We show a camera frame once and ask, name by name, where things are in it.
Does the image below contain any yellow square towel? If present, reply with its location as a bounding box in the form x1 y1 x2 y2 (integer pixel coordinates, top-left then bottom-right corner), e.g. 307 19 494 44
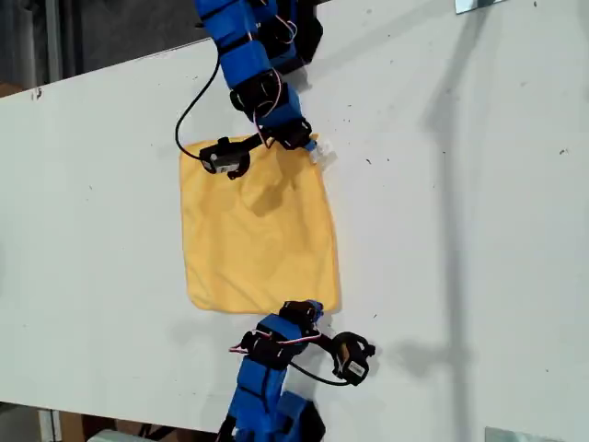
178 133 342 315

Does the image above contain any white container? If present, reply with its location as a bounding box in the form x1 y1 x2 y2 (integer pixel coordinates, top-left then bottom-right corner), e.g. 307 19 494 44
89 428 142 442

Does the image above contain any white table leg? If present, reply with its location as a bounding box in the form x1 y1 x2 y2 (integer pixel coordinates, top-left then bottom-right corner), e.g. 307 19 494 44
38 408 63 442

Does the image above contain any black camera stalk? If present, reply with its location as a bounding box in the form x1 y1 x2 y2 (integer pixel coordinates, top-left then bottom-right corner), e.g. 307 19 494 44
316 330 377 370
215 132 278 181

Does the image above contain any black camera box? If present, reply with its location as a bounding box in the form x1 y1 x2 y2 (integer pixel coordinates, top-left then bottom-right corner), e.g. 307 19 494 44
337 353 370 387
200 141 246 177

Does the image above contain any black camera cable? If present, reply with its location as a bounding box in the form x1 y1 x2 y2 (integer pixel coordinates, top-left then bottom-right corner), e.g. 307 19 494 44
174 57 222 160
287 361 346 387

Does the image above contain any grey metal post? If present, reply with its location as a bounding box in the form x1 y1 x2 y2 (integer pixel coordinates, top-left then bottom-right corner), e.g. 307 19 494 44
44 0 64 87

